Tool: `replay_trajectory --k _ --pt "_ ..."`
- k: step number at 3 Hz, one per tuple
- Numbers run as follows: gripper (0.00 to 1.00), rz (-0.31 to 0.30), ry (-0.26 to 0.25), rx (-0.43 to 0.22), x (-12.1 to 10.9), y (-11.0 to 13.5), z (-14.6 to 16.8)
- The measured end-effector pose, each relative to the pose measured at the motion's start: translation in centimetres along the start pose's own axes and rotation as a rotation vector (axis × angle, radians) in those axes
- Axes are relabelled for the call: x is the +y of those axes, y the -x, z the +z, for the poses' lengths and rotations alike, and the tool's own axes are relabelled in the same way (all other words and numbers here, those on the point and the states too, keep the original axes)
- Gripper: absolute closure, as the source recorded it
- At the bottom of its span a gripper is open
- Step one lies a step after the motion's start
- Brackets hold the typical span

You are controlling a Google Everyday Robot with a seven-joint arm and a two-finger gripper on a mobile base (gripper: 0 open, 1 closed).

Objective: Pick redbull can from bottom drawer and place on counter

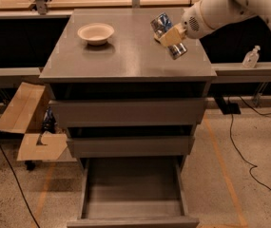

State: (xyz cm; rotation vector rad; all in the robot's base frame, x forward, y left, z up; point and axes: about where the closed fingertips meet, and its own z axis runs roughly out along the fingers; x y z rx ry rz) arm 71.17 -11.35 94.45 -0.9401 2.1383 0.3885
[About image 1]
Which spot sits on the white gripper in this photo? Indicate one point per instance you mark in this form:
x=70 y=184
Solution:
x=192 y=23

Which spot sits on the silver blue redbull can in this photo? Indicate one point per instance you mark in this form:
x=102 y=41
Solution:
x=162 y=24

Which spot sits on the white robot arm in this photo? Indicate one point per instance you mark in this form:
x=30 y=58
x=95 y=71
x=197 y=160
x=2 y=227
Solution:
x=207 y=16

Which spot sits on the grey drawer cabinet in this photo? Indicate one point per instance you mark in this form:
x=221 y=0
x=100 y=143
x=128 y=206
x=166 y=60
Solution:
x=130 y=65

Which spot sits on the grey top drawer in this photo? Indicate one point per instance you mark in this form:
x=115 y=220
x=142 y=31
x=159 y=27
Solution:
x=128 y=112

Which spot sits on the grey middle drawer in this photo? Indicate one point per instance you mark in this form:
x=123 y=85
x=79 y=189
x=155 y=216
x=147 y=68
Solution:
x=130 y=146

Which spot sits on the grey open bottom drawer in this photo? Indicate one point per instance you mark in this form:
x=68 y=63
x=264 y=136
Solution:
x=144 y=192

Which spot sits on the yellow sponge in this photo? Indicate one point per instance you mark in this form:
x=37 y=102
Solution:
x=157 y=38

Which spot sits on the white paper bowl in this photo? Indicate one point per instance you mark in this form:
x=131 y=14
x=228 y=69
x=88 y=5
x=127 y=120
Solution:
x=95 y=34

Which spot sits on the clear sanitizer pump bottle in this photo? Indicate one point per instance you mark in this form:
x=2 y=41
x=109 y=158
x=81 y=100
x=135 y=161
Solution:
x=251 y=57

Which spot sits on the open cardboard box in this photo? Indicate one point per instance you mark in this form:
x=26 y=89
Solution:
x=24 y=115

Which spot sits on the grey metal shelf rail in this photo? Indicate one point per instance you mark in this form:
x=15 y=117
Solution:
x=232 y=73

